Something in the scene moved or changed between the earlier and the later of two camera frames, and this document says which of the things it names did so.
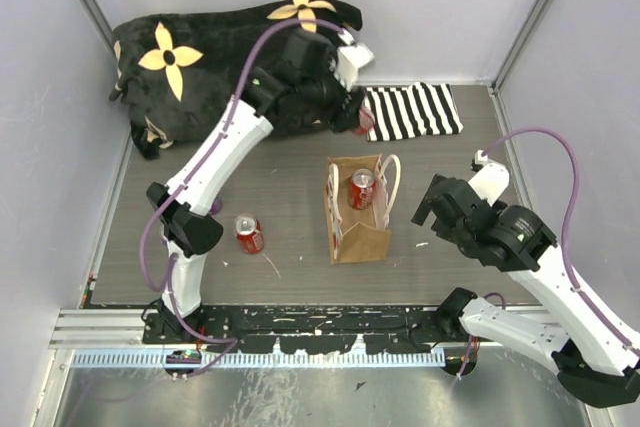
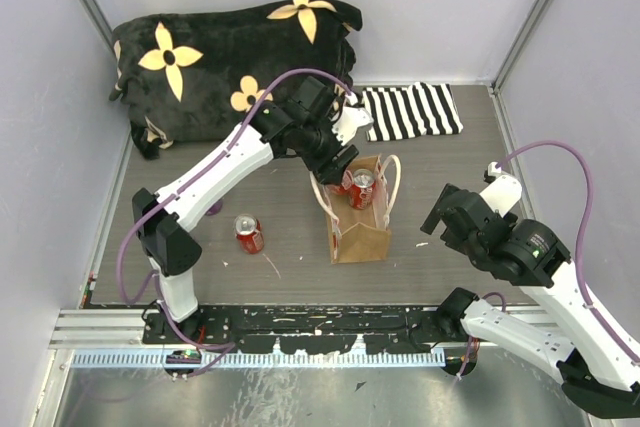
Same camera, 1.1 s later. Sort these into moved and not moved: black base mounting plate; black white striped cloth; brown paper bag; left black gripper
Moved: left black gripper
Not moved: black white striped cloth; brown paper bag; black base mounting plate
